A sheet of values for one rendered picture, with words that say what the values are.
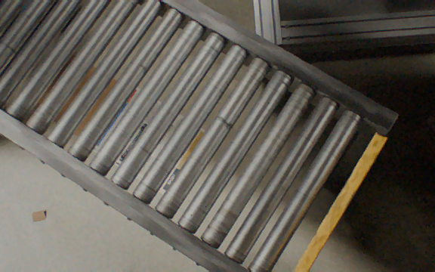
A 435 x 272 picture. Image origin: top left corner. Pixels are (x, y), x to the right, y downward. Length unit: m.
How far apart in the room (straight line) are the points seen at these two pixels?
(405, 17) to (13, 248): 1.64
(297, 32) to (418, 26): 0.42
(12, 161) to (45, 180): 0.16
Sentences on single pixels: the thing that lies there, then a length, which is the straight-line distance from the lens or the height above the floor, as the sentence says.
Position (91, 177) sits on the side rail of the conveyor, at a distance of 1.47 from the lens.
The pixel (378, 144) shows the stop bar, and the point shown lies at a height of 0.82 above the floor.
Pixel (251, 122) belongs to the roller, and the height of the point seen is 0.80.
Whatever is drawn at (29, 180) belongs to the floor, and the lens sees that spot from 2.38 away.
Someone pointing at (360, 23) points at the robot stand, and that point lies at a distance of 2.20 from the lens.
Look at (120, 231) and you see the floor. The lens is 2.25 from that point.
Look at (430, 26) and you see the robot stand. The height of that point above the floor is 0.23.
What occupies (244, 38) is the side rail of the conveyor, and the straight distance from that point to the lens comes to 1.52.
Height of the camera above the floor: 2.19
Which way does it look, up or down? 75 degrees down
